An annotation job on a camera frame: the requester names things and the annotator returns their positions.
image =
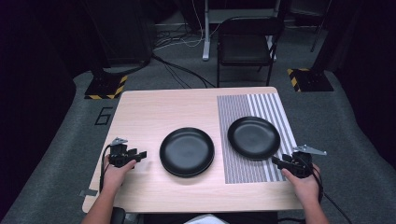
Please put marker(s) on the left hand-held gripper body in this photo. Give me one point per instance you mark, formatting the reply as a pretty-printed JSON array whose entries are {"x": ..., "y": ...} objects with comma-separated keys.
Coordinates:
[{"x": 118, "y": 155}]

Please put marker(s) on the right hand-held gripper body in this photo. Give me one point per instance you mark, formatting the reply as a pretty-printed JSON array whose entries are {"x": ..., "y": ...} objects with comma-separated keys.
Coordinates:
[{"x": 300, "y": 165}]

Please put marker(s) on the black round plate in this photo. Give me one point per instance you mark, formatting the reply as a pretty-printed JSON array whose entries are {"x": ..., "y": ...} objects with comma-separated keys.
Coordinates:
[
  {"x": 190, "y": 176},
  {"x": 253, "y": 138},
  {"x": 186, "y": 151}
]

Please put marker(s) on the person's left hand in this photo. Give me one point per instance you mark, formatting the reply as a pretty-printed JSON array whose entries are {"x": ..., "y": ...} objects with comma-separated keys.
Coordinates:
[{"x": 113, "y": 179}]

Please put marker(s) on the person's right hand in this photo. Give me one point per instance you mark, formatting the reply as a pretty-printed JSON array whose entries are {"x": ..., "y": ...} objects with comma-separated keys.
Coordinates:
[{"x": 305, "y": 188}]

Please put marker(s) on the grey white striped placemat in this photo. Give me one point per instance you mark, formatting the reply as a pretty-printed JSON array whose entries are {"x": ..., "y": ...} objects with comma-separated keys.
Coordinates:
[{"x": 236, "y": 168}]

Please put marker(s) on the grey tape strip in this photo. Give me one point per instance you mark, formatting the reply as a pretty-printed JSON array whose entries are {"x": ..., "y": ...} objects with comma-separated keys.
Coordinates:
[{"x": 88, "y": 193}]

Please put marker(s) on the black seat armrest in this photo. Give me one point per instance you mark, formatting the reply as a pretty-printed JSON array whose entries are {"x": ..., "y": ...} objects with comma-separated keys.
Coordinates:
[{"x": 118, "y": 216}]

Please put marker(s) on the black stand base striped edge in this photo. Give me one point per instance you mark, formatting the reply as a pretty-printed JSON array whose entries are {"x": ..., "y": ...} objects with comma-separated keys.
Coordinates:
[
  {"x": 104, "y": 87},
  {"x": 311, "y": 80}
]

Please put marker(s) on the person's white clothing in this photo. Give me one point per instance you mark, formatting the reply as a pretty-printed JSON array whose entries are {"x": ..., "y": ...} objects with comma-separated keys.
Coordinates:
[{"x": 205, "y": 219}]

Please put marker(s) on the black folding chair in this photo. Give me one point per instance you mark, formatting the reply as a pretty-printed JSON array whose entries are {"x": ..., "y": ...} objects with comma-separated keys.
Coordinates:
[{"x": 246, "y": 46}]

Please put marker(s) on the large black cabinet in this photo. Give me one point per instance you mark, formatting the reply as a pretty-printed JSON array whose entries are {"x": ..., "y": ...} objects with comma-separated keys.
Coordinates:
[{"x": 124, "y": 31}]

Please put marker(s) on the white metal desk frame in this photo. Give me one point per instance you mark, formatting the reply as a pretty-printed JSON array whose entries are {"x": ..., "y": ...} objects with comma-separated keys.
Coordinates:
[{"x": 206, "y": 31}]

